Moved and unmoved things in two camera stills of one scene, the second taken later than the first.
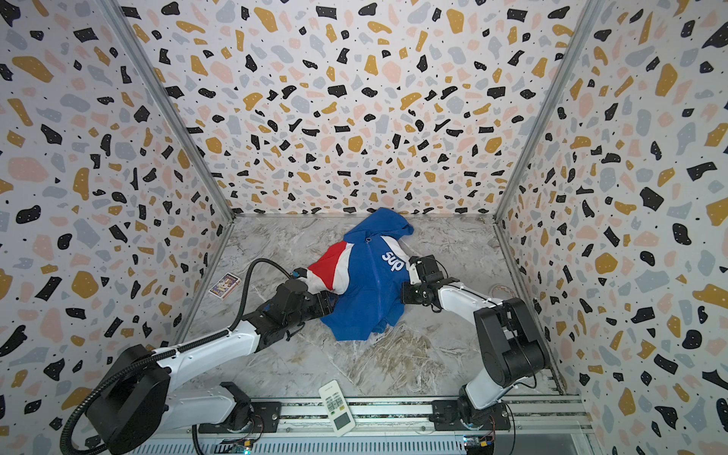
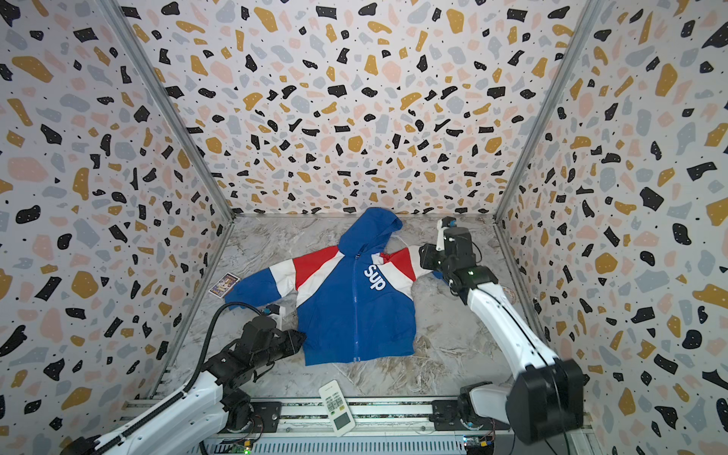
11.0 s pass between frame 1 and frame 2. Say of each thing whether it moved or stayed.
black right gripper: moved
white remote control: stayed
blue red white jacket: moved
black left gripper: moved
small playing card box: stayed
